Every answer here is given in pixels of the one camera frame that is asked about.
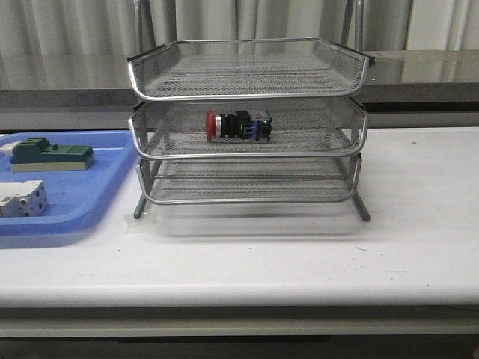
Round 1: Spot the red emergency stop button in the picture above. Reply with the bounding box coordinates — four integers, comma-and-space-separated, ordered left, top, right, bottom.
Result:
205, 109, 272, 142

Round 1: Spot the blue plastic tray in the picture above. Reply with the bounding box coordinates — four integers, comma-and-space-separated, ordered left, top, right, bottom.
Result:
1, 130, 138, 248

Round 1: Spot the grey stone counter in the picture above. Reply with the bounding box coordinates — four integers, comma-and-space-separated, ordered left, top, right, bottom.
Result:
1, 50, 478, 132

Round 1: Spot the green terminal block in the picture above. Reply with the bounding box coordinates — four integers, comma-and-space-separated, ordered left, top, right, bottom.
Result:
10, 137, 94, 172

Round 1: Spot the white circuit breaker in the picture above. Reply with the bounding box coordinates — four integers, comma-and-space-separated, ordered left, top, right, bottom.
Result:
1, 180, 49, 218

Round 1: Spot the white curtain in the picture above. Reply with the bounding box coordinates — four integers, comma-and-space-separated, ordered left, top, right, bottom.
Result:
1, 1, 478, 56

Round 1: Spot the silver wire rack frame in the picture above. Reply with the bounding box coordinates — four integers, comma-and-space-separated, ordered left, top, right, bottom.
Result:
133, 0, 371, 222

